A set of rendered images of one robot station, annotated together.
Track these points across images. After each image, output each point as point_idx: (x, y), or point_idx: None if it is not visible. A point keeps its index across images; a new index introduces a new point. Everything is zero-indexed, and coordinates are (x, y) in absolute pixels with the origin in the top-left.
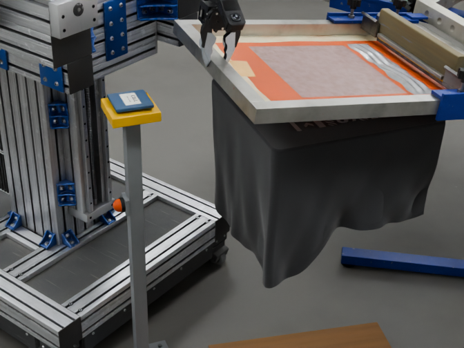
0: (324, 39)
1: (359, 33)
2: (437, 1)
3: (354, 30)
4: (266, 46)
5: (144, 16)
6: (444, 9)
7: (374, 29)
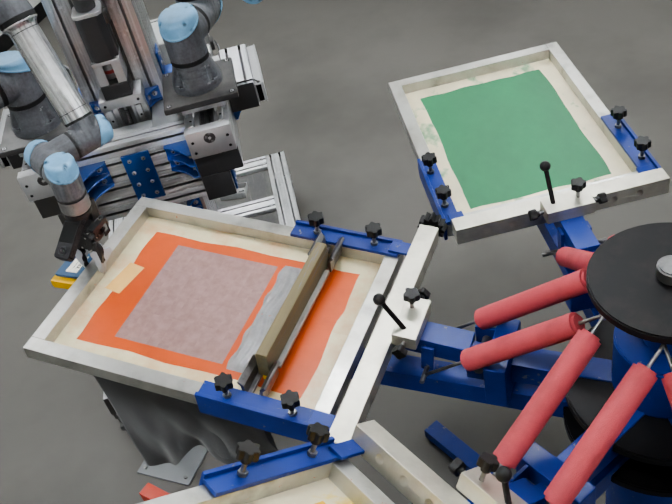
0: (273, 250)
1: None
2: (462, 228)
3: None
4: (195, 249)
5: (179, 165)
6: (422, 253)
7: None
